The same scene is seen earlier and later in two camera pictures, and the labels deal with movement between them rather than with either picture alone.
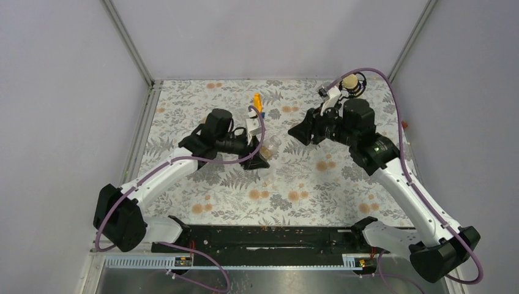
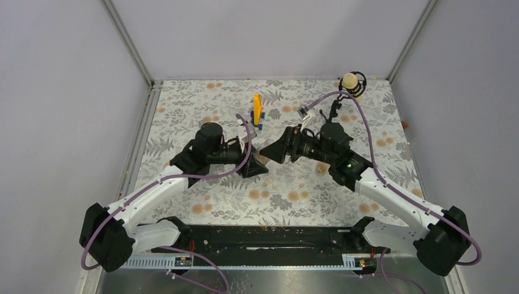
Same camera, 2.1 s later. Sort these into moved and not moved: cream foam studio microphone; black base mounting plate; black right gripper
Moved: black right gripper
Not moved: black base mounting plate; cream foam studio microphone
